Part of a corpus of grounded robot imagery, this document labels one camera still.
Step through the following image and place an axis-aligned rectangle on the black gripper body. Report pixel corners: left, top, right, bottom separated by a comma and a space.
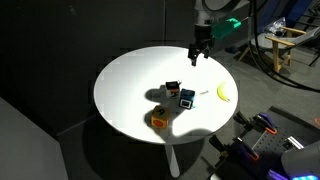
191, 23, 216, 51

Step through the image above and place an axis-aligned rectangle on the black white green patterned cube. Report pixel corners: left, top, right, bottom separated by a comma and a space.
165, 79, 183, 100

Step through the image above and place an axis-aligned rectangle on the grey robot base blue light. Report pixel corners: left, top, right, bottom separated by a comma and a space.
280, 139, 320, 180

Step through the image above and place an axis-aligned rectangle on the blue top patterned cube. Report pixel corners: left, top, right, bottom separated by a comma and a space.
178, 87, 196, 110

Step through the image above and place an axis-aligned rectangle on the orange cube with green number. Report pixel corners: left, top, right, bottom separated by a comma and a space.
150, 105, 171, 130

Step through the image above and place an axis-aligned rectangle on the yellow banana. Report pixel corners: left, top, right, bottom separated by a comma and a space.
216, 81, 232, 103

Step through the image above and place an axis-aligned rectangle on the clear plastic bag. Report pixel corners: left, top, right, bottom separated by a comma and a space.
265, 16, 288, 36

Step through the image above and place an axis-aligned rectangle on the wooden armchair grey cushion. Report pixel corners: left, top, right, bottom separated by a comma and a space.
238, 24, 320, 75

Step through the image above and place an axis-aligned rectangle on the blue fabric backdrop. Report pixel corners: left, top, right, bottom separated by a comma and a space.
258, 0, 320, 34

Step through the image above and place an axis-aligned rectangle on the purple black clamp orange tip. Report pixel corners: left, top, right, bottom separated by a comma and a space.
233, 111, 278, 136
209, 134, 261, 162
265, 168, 285, 180

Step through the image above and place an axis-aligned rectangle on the white table base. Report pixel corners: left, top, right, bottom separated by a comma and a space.
163, 143, 181, 179

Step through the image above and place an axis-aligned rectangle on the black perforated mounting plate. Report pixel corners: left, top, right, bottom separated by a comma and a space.
229, 106, 320, 180

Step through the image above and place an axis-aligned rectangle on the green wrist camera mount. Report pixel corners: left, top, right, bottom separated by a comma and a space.
210, 17, 242, 40

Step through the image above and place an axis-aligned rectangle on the thick black cable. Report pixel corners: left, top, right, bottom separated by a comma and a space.
248, 0, 320, 94

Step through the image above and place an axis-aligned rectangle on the silver metal bracket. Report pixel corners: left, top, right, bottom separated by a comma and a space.
283, 134, 305, 151

